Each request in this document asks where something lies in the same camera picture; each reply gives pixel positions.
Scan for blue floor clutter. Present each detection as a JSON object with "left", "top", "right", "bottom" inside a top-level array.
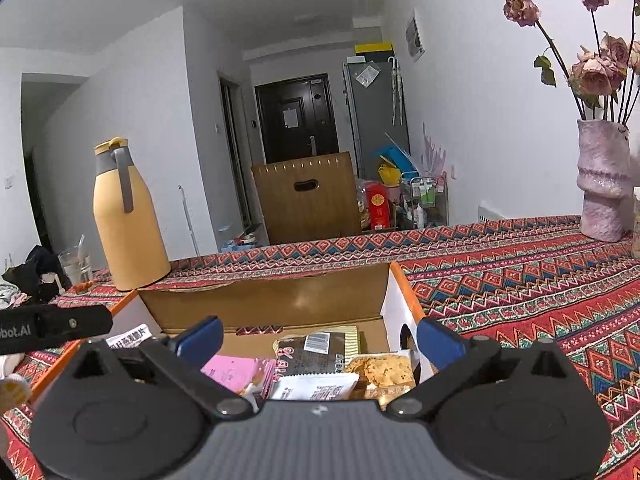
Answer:
[{"left": 219, "top": 222, "right": 266, "bottom": 254}]

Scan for wire storage cart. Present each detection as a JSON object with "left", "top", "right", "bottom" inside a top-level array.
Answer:
[{"left": 399, "top": 172, "right": 449, "bottom": 229}]

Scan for clothes pile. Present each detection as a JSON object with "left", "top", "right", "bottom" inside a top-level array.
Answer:
[{"left": 0, "top": 282, "right": 26, "bottom": 311}]

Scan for mop handle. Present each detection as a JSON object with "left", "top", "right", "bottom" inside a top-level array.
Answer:
[{"left": 178, "top": 184, "right": 201, "bottom": 256}]

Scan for brown chair back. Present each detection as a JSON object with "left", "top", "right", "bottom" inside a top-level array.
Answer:
[{"left": 250, "top": 151, "right": 362, "bottom": 246}]

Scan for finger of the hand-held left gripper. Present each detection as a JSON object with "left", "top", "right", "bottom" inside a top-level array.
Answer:
[{"left": 34, "top": 304, "right": 114, "bottom": 343}]

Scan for grey refrigerator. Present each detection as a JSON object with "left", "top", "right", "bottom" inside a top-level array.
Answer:
[{"left": 342, "top": 57, "right": 411, "bottom": 181}]

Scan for red gift box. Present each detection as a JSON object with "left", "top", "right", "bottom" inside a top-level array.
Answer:
[{"left": 363, "top": 181, "right": 391, "bottom": 231}]

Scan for glass cup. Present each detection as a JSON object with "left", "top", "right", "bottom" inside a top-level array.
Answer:
[{"left": 58, "top": 233, "right": 95, "bottom": 295}]

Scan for dark barcode snack packet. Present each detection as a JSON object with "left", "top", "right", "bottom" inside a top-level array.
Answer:
[{"left": 272, "top": 326, "right": 362, "bottom": 376}]

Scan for dark door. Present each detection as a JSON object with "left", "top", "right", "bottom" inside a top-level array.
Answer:
[{"left": 254, "top": 73, "right": 341, "bottom": 165}]

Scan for dried pink roses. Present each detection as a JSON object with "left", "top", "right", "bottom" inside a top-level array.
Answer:
[{"left": 489, "top": 0, "right": 640, "bottom": 124}]

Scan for red patterned tablecloth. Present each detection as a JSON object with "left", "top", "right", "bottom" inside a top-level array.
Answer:
[{"left": 0, "top": 215, "right": 640, "bottom": 480}]

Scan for pink ceramic vase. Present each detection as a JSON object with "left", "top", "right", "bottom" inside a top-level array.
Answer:
[{"left": 576, "top": 118, "right": 632, "bottom": 243}]

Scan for blue plastic item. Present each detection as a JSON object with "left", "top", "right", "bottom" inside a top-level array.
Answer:
[{"left": 369, "top": 145, "right": 416, "bottom": 174}]

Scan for black bag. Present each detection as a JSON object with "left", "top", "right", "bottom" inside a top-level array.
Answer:
[{"left": 2, "top": 244, "right": 69, "bottom": 306}]

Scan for white folded umbrella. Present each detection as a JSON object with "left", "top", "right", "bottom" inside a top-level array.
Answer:
[{"left": 388, "top": 57, "right": 405, "bottom": 126}]

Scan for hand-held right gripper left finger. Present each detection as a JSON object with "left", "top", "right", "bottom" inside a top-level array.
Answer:
[{"left": 67, "top": 315, "right": 255, "bottom": 422}]

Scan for white wall panel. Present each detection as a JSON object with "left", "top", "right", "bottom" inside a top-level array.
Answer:
[{"left": 404, "top": 8, "right": 426, "bottom": 61}]

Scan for white snack packet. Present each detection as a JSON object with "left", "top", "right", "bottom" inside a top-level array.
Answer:
[{"left": 269, "top": 372, "right": 360, "bottom": 401}]

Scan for pink snack packet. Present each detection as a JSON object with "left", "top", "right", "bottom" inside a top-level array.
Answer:
[{"left": 201, "top": 354, "right": 274, "bottom": 396}]

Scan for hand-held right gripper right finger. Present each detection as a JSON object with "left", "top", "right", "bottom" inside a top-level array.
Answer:
[{"left": 385, "top": 316, "right": 572, "bottom": 422}]

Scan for orange cardboard box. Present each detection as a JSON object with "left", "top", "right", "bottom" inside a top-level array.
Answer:
[{"left": 27, "top": 261, "right": 429, "bottom": 411}]

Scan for yellow thermos jug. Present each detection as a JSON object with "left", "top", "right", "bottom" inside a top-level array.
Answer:
[{"left": 93, "top": 136, "right": 172, "bottom": 292}]

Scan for gold cookie snack packet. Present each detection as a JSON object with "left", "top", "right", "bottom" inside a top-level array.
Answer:
[
  {"left": 344, "top": 352, "right": 419, "bottom": 397},
  {"left": 106, "top": 324, "right": 152, "bottom": 349}
]

